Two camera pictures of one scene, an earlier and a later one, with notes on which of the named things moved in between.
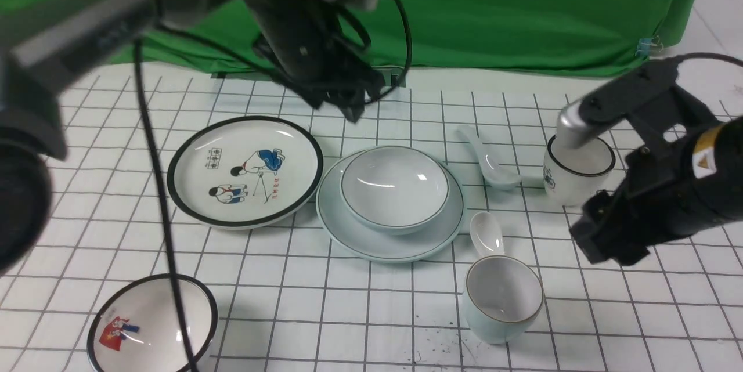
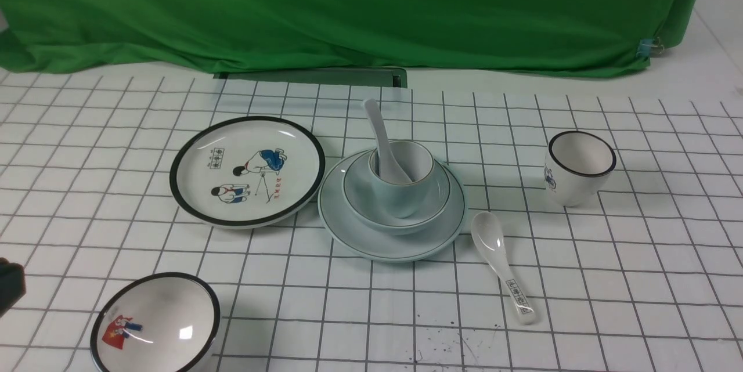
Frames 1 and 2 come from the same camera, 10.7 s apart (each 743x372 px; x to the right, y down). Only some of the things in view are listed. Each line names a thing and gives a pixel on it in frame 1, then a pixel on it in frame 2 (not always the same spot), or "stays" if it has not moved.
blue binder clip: [646, 46] stays
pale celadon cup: [502, 298] to [403, 200]
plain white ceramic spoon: [494, 173] to [388, 171]
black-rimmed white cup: [570, 175] stays
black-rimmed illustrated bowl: [139, 329] stays
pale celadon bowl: [394, 190] stays
